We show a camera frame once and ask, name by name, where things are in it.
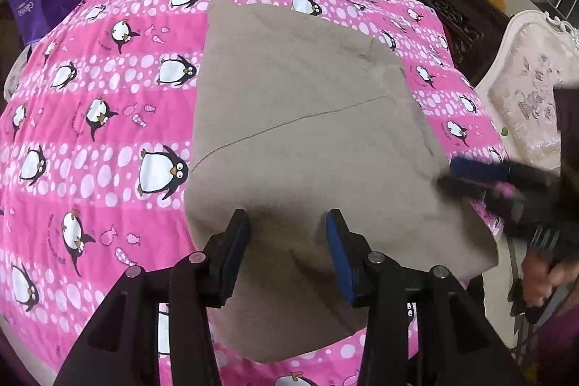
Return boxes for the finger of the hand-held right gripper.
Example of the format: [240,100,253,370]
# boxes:
[435,174,505,201]
[450,157,514,184]

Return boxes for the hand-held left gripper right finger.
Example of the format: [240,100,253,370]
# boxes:
[326,209,528,386]

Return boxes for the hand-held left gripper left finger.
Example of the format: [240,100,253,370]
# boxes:
[54,209,252,386]

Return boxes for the beige jacket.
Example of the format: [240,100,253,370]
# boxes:
[183,0,500,365]

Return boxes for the person's right forearm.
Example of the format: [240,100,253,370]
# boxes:
[531,298,579,386]

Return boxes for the person's right hand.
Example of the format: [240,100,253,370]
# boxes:
[520,249,579,309]

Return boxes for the white ornate upholstered chair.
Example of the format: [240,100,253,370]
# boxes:
[474,8,579,170]

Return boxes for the dark carved wooden furniture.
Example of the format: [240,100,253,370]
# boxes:
[377,0,513,85]

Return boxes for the pink penguin print blanket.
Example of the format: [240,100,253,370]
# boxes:
[0,0,508,386]

